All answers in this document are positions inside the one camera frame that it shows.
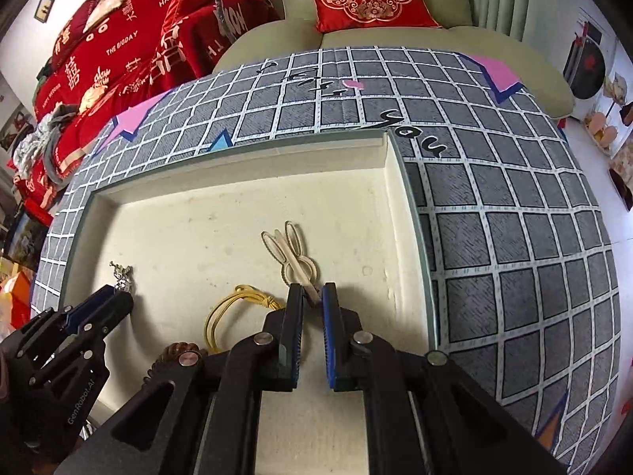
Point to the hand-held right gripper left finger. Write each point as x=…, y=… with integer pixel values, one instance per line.
x=295, y=341

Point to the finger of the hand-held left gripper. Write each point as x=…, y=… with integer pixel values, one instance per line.
x=96, y=299
x=116, y=309

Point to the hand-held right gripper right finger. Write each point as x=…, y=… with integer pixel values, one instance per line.
x=329, y=341

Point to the silver heart charm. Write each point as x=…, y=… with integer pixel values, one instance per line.
x=121, y=282

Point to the cream jewelry tray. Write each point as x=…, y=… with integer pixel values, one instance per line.
x=222, y=227

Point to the red box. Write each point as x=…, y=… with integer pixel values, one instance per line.
x=15, y=302

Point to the dark landscape printed box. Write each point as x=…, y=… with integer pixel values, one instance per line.
x=24, y=237

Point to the pile of grey clothes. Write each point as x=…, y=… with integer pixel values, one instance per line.
x=34, y=141

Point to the grey grid tablecloth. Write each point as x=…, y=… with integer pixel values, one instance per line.
x=494, y=237

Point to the red covered sofa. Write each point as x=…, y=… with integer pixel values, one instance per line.
x=123, y=64

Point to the dark red cushion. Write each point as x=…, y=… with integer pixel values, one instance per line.
x=74, y=29

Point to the red satin cushion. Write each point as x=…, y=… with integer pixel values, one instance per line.
x=173, y=20

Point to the white printed cushion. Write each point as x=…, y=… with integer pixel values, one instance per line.
x=111, y=0

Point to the pale green armchair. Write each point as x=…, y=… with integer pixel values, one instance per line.
x=494, y=54

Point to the small black picture frame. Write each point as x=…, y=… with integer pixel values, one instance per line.
x=44, y=7

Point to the wall poster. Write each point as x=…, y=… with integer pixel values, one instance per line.
x=591, y=67

